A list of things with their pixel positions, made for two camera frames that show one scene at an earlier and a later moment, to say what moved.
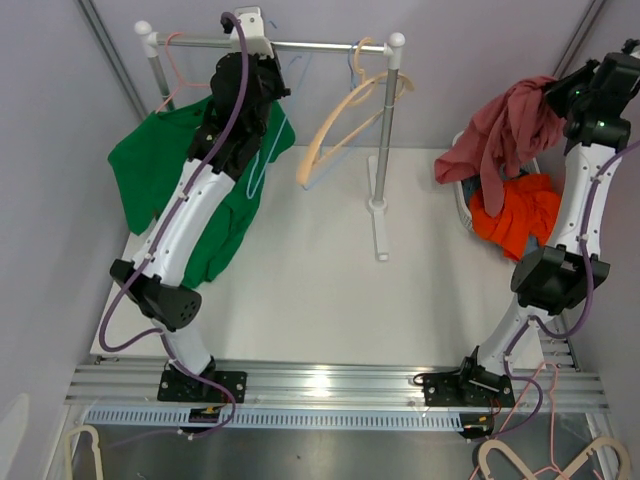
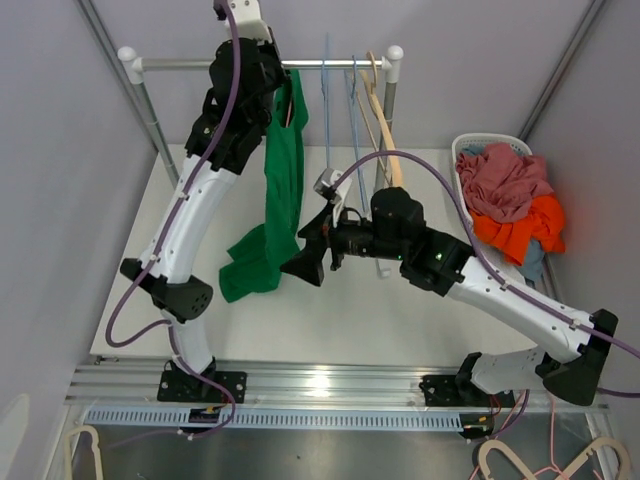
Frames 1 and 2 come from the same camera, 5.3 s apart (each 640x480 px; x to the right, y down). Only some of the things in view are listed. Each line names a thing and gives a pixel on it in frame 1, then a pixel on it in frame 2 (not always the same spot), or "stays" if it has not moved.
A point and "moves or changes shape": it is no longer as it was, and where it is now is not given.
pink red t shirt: (508, 135) -> (502, 181)
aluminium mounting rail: (540, 385) stays
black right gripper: (555, 95) -> (306, 264)
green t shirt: (149, 162) -> (260, 261)
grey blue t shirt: (473, 185) moves or changes shape
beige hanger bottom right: (603, 443) stays
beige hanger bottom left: (95, 447) stays
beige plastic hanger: (360, 107) -> (371, 91)
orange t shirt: (530, 207) stays
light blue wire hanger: (250, 175) -> (325, 87)
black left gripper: (272, 66) stays
